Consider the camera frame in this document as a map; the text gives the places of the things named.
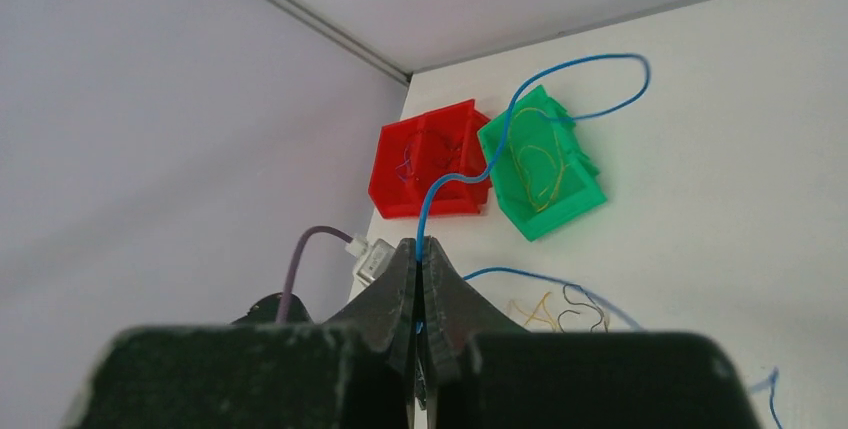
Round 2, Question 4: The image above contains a red plastic bin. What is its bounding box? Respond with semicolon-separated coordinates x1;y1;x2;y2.
368;99;490;219

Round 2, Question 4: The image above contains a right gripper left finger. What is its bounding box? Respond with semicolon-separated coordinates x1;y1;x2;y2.
62;238;417;428

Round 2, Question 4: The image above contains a green plastic bin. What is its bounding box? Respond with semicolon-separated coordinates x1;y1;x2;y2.
477;85;607;242

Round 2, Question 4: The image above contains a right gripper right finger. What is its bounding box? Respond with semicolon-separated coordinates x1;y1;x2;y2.
418;237;759;428

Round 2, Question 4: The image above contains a blue thin wire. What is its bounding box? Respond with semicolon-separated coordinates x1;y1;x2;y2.
394;141;419;185
413;52;653;265

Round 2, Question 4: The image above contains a blue yellow wire bundle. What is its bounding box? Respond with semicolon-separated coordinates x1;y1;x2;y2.
463;266;783;429

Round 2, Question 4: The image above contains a black thin wire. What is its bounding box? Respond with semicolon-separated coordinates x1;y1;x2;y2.
423;131;468;176

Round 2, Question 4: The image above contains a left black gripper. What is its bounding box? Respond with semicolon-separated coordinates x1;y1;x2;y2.
232;293;312;325

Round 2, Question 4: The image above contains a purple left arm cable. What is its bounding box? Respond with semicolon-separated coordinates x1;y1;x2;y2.
274;225;356;325

